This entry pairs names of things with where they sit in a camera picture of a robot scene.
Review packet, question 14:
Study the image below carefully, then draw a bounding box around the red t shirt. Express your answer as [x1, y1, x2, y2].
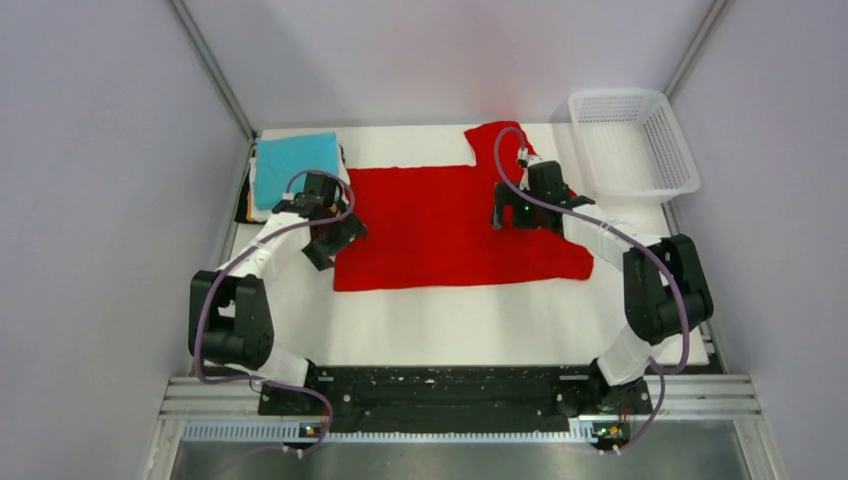
[333, 121, 594, 292]

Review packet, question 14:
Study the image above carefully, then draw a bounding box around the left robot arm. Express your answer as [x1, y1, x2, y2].
[188, 170, 367, 414]

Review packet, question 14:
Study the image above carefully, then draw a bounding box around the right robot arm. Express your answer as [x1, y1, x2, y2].
[491, 155, 714, 412]

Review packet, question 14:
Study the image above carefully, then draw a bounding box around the folded blue t shirt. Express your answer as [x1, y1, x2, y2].
[252, 132, 345, 210]

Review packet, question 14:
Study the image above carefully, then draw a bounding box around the folded white t shirt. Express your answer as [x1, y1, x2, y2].
[240, 144, 349, 224]

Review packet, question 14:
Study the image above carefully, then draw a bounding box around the white plastic basket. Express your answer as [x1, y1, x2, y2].
[568, 88, 702, 205]

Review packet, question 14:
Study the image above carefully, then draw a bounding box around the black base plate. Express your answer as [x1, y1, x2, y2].
[258, 366, 653, 434]

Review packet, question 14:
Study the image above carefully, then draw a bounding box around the white cable duct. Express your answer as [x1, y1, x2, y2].
[181, 420, 598, 444]

